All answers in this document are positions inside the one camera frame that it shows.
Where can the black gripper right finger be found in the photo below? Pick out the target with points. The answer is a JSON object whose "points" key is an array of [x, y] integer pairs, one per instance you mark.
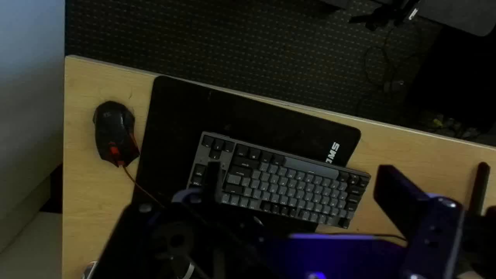
{"points": [[402, 200]]}

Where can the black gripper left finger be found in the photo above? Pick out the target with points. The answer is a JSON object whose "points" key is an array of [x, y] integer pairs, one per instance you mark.
{"points": [[212, 182]]}

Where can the black desk mat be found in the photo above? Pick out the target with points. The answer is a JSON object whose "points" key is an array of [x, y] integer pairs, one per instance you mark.
{"points": [[181, 112]]}

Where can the grey mechanical keyboard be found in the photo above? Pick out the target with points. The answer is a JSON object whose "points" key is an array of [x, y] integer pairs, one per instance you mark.
{"points": [[278, 183]]}

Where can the black red computer mouse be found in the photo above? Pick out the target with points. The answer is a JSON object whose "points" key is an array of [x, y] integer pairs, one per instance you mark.
{"points": [[116, 134]]}

